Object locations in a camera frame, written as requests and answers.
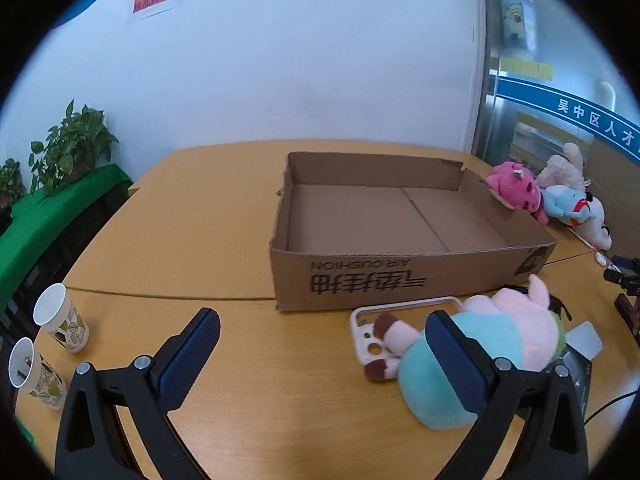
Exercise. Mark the beige plush toy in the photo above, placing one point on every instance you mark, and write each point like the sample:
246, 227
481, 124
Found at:
568, 169

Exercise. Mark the green cloth table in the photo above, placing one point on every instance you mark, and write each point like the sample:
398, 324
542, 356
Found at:
38, 220

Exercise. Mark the brown cardboard box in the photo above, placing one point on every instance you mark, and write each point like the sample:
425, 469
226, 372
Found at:
356, 230

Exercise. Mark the large potted plant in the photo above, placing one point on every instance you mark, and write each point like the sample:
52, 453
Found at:
72, 148

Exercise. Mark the lower paper cup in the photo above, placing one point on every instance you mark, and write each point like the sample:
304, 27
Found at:
30, 373

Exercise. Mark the paper cup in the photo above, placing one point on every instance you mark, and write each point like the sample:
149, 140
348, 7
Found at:
30, 373
56, 314

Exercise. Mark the pink bear plush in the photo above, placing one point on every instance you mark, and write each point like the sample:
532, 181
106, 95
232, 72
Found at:
517, 187

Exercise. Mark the upper paper cup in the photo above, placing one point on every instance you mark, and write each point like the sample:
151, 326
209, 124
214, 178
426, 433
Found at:
56, 314

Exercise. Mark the white card device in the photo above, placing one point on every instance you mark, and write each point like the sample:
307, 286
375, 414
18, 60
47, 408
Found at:
585, 340

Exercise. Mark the white clear phone case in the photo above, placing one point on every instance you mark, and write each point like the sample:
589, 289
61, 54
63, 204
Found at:
369, 347

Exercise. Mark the blue grey shark plush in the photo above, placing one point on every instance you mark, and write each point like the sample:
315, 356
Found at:
567, 205

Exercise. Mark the pink teal pig plush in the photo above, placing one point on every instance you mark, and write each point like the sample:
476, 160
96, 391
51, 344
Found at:
514, 323

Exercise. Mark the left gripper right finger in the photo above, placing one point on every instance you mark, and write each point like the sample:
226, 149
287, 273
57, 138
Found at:
552, 444

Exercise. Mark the small potted plant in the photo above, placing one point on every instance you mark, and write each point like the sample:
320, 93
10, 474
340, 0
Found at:
11, 185

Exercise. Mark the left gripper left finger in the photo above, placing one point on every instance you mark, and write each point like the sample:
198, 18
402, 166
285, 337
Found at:
92, 443

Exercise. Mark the black product box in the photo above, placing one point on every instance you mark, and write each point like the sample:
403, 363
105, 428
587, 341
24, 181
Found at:
580, 369

